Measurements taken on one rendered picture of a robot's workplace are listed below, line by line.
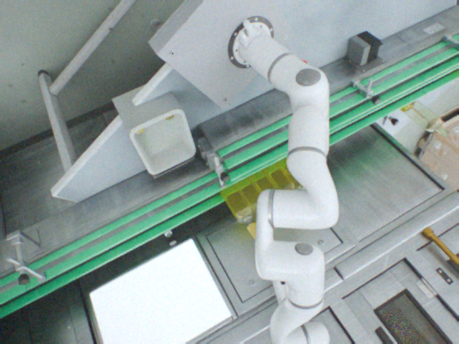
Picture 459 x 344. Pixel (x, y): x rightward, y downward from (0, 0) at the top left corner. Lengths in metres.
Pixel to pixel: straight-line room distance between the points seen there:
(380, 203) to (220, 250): 0.63
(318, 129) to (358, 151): 0.79
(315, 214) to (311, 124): 0.20
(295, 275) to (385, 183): 0.83
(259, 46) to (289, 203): 0.45
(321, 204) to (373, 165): 0.82
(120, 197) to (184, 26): 0.62
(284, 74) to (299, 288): 0.50
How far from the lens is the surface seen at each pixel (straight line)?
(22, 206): 1.72
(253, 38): 0.99
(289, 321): 0.83
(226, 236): 1.26
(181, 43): 0.94
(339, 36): 1.38
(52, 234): 1.28
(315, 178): 0.70
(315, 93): 0.83
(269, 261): 0.72
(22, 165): 1.88
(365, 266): 1.25
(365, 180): 1.46
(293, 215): 0.72
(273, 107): 1.23
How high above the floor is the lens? 1.58
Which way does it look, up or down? 33 degrees down
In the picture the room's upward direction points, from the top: 146 degrees clockwise
